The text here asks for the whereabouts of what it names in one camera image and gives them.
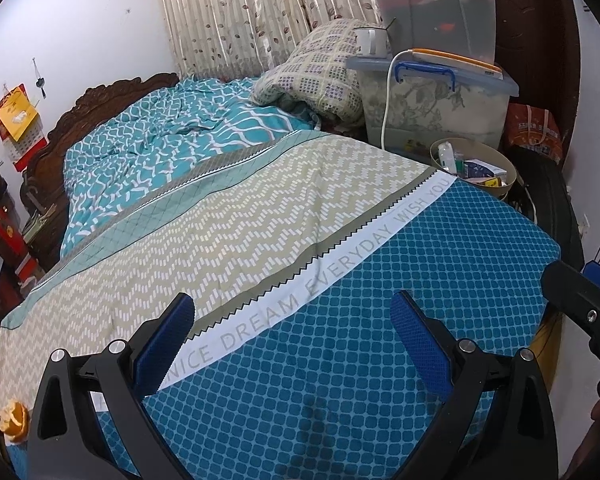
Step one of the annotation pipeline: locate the blue carton box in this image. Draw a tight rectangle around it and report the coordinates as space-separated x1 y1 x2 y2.
464 159 507 179

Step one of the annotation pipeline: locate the white tissue pack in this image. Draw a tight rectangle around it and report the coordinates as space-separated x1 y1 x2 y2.
438 142 457 174

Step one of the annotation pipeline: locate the beige round trash bin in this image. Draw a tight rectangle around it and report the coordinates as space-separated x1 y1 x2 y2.
429 138 518 200

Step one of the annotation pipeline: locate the patterned bed sheet cover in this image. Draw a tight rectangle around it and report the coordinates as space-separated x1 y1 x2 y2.
0 130 560 479

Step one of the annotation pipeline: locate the orange red shopping bag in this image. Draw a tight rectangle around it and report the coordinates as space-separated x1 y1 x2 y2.
503 103 564 164

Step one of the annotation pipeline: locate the orange peel at bed edge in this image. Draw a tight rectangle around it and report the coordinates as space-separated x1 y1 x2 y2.
0 400 30 444

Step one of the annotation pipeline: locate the red gift box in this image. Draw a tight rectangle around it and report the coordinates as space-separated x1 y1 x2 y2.
0 208 44 285

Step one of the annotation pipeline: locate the carved wooden headboard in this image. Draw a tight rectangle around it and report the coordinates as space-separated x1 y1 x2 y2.
19 71 182 271

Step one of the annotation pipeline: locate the teal white patterned quilt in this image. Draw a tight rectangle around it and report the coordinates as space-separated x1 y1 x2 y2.
60 78 321 255

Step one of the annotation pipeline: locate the grey patterned folded blanket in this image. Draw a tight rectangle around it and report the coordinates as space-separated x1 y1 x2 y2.
251 18 367 126

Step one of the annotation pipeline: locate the large clear bin teal lid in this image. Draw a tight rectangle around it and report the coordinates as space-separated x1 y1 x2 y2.
376 0 496 64

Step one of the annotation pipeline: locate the white mug red star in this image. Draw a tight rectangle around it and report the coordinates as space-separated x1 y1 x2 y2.
353 26 390 58

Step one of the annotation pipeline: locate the beige leaf pattern curtain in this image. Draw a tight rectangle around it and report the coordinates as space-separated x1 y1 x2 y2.
160 0 380 80

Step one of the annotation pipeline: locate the white charging cable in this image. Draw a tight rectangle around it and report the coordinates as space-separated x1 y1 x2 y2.
379 48 422 151

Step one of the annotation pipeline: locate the clear bin blue handle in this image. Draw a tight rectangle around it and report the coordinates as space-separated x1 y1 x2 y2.
346 56 518 156

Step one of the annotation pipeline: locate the red yellow wall calendar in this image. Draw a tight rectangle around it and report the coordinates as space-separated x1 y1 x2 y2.
0 84 48 172

